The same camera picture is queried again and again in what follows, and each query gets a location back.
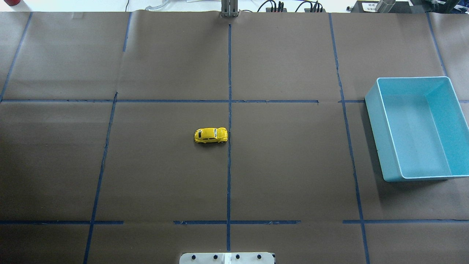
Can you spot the yellow beetle toy car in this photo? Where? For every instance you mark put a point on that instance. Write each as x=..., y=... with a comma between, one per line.
x=211, y=135

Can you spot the black power strip left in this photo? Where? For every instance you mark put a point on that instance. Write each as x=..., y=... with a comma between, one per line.
x=276, y=7

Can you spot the black power strip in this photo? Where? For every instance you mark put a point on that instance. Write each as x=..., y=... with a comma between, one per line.
x=276, y=7
x=314, y=7

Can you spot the black power strip right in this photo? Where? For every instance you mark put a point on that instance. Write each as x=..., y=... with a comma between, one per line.
x=314, y=7

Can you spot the turquoise plastic bin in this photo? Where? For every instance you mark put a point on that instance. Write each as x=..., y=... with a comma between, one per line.
x=419, y=129

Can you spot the black box on table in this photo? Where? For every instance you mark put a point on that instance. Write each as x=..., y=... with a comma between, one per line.
x=369, y=6

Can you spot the silver metal cup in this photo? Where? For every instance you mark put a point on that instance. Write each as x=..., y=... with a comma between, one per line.
x=384, y=6

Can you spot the red cylinder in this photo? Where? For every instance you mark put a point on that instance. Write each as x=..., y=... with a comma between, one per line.
x=12, y=2

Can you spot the aluminium frame post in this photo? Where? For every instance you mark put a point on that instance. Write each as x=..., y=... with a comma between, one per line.
x=229, y=8

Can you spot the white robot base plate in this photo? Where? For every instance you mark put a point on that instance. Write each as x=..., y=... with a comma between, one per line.
x=228, y=258

